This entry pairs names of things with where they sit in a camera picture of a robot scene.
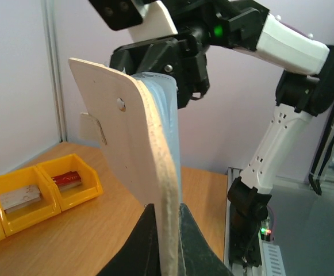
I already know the yellow plastic bin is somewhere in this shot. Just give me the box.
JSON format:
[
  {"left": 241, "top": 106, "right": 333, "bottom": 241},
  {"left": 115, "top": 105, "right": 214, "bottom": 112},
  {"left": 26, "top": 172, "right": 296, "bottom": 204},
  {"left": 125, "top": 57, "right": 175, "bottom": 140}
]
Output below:
[{"left": 0, "top": 154, "right": 103, "bottom": 241}]

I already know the right circuit board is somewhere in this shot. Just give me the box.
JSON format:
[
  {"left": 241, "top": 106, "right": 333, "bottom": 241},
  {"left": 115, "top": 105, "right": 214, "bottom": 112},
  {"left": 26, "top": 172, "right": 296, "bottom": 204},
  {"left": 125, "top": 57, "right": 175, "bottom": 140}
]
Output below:
[{"left": 259, "top": 219, "right": 273, "bottom": 242}]

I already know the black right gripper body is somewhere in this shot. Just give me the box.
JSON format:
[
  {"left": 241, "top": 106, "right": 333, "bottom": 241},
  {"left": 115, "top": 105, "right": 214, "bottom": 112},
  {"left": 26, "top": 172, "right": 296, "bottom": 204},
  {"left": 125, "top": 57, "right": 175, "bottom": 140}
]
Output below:
[{"left": 109, "top": 31, "right": 210, "bottom": 109}]

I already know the grey slotted cable duct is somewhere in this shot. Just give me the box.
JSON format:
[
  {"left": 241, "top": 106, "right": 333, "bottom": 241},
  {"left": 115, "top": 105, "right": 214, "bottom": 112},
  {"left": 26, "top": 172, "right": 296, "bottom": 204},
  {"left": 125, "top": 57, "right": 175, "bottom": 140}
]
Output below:
[{"left": 262, "top": 242, "right": 286, "bottom": 276}]

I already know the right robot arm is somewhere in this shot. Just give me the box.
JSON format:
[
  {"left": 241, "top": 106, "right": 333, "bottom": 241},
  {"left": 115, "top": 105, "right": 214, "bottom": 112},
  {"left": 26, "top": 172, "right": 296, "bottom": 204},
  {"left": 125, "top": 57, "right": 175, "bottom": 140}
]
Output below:
[{"left": 93, "top": 1, "right": 334, "bottom": 267}]

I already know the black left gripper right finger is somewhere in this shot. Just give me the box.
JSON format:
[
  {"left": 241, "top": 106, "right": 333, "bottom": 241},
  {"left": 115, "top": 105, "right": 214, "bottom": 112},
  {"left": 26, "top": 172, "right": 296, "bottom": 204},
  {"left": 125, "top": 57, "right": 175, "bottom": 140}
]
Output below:
[{"left": 178, "top": 204, "right": 233, "bottom": 276}]

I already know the red card in bin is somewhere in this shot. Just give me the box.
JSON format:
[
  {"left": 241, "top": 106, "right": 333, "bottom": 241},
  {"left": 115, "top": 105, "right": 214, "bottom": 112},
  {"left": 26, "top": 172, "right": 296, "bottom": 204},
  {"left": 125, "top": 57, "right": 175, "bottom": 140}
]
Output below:
[{"left": 52, "top": 171, "right": 82, "bottom": 191}]

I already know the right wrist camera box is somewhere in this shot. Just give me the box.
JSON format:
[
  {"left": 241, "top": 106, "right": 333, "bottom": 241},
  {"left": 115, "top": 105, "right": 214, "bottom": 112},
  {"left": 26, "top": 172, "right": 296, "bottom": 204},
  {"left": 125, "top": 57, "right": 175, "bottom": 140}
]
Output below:
[{"left": 89, "top": 0, "right": 178, "bottom": 43}]

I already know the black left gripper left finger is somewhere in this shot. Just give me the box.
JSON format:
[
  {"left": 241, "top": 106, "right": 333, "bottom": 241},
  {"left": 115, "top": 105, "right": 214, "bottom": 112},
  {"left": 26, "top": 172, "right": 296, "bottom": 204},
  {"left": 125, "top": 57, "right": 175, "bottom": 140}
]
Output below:
[{"left": 98, "top": 204, "right": 160, "bottom": 276}]

